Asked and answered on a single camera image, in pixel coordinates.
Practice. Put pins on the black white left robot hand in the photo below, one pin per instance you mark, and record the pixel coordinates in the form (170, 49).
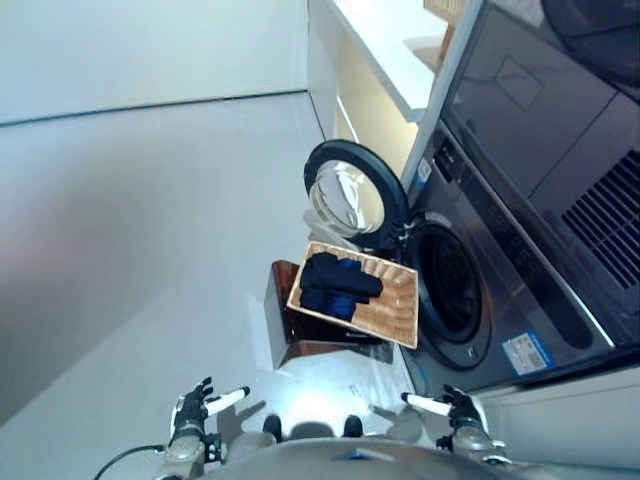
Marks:
(190, 412)

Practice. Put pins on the round glass washing machine door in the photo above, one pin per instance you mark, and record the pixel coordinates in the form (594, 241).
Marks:
(345, 200)

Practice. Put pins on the silver robot torso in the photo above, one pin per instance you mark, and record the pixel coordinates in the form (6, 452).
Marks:
(350, 465)

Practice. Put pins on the white blue label sticker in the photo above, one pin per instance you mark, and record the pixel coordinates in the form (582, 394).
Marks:
(527, 354)

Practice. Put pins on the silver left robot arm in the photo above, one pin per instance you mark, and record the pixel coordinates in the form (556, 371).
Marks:
(182, 455)

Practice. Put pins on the small black right wrist camera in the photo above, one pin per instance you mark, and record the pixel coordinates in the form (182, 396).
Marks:
(444, 442)

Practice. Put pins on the dark grey washing machine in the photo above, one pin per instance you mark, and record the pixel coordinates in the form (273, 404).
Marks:
(510, 310)

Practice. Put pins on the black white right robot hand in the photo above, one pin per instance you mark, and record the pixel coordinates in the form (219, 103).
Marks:
(462, 410)

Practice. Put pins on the white plinth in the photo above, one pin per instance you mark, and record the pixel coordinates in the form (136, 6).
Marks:
(575, 425)

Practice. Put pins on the small wicker basket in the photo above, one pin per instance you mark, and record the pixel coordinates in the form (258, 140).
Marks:
(442, 9)

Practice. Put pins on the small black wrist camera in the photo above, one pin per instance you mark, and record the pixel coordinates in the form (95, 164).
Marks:
(214, 447)
(444, 442)

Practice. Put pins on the rectangular wicker laundry basket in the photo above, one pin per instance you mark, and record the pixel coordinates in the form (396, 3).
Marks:
(395, 300)

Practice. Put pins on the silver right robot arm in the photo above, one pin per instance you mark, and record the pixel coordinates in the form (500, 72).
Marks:
(472, 445)

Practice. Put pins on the small black left wrist camera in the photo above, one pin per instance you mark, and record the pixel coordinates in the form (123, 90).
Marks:
(214, 447)

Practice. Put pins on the white counter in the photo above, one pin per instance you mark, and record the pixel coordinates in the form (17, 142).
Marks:
(370, 45)

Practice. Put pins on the brown wooden stool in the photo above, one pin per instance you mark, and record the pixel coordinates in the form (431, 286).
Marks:
(280, 320)

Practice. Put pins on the black garment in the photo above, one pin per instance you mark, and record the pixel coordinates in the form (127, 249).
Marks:
(309, 298)
(350, 282)

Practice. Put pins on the white cabinet side panel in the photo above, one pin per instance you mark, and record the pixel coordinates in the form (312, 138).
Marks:
(450, 65)

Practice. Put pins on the blue garment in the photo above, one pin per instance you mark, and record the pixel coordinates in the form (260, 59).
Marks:
(340, 306)

